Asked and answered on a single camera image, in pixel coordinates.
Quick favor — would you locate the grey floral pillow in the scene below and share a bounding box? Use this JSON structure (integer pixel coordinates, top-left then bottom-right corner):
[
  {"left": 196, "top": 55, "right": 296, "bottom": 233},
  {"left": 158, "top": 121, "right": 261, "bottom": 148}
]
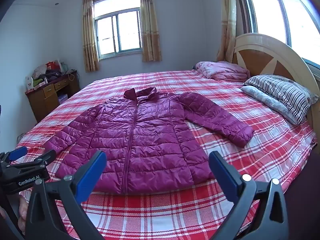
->
[{"left": 240, "top": 85, "right": 300, "bottom": 125}]

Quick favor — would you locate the narrow beige curtain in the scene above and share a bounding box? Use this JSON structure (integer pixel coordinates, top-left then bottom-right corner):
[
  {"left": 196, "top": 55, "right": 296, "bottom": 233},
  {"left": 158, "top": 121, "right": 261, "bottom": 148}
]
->
[{"left": 82, "top": 0, "right": 100, "bottom": 73}]

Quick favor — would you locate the yellow floral curtain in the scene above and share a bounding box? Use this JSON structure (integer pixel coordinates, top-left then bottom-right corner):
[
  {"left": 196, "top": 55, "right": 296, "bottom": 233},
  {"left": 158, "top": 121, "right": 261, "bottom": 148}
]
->
[{"left": 216, "top": 0, "right": 237, "bottom": 62}]

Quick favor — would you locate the pale plastic bag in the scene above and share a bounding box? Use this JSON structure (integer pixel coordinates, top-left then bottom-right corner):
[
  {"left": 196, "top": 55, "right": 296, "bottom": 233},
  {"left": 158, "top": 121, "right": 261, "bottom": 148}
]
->
[{"left": 32, "top": 65, "right": 48, "bottom": 80}]

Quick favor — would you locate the large window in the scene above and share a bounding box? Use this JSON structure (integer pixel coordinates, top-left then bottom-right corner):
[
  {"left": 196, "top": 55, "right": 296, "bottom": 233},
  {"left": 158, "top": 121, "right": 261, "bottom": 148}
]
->
[{"left": 235, "top": 0, "right": 320, "bottom": 67}]

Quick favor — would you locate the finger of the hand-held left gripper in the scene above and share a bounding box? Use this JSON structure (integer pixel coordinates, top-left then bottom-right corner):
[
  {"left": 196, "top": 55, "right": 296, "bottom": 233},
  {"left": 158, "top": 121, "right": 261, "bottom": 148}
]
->
[
  {"left": 5, "top": 150, "right": 57, "bottom": 173},
  {"left": 0, "top": 146, "right": 28, "bottom": 164}
]

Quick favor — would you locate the wooden bed headboard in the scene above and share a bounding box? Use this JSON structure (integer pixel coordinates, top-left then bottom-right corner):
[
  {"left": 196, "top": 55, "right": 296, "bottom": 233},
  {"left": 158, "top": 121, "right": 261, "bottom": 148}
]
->
[{"left": 232, "top": 33, "right": 320, "bottom": 153}]

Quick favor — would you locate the pink folded quilt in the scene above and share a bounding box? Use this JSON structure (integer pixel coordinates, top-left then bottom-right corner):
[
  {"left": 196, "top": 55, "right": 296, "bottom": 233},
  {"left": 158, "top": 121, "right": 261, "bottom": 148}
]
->
[{"left": 195, "top": 60, "right": 251, "bottom": 81}]

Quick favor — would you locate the striped pillow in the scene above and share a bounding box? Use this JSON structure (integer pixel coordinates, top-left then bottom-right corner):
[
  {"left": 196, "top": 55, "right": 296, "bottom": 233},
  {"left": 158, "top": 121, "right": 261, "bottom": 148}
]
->
[{"left": 242, "top": 74, "right": 312, "bottom": 125}]

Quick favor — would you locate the brown wooden desk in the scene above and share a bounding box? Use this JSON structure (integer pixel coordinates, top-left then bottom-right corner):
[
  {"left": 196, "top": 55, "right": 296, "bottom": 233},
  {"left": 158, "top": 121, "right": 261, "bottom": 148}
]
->
[{"left": 25, "top": 70, "right": 80, "bottom": 123}]

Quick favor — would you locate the dark clothes pile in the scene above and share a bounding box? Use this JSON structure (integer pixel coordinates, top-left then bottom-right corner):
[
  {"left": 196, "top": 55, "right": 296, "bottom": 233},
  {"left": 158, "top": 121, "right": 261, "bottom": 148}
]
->
[{"left": 44, "top": 70, "right": 62, "bottom": 82}]

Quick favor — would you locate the person's left hand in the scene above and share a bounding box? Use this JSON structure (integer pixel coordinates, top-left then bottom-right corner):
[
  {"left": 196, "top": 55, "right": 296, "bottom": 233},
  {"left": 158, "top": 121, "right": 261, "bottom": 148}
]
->
[{"left": 17, "top": 196, "right": 28, "bottom": 232}]

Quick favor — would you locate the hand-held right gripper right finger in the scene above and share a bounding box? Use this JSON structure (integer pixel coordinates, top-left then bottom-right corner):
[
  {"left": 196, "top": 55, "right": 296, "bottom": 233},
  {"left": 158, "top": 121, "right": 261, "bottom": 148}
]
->
[{"left": 209, "top": 151, "right": 294, "bottom": 240}]

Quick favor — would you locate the red plaid bed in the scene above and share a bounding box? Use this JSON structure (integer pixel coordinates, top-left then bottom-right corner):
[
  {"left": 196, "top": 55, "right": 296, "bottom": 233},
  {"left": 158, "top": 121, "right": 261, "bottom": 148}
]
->
[{"left": 16, "top": 69, "right": 317, "bottom": 240}]

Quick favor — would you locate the small sliding window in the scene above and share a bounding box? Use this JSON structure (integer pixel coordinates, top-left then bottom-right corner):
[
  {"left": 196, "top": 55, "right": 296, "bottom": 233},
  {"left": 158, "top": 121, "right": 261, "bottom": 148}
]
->
[{"left": 93, "top": 0, "right": 142, "bottom": 60}]

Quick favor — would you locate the purple puffer jacket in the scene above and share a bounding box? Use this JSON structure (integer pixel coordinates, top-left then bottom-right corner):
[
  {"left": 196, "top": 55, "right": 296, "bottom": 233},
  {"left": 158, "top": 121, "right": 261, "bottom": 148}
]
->
[{"left": 43, "top": 87, "right": 255, "bottom": 195}]

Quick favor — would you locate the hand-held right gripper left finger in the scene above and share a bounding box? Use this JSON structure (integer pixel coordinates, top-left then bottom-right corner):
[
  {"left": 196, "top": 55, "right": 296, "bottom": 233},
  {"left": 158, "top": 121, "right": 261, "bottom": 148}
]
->
[{"left": 25, "top": 151, "right": 107, "bottom": 240}]

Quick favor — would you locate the wide beige curtain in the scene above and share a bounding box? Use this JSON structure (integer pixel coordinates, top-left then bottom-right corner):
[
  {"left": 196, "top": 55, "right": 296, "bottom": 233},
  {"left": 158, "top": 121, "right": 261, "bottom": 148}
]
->
[{"left": 139, "top": 0, "right": 162, "bottom": 62}]

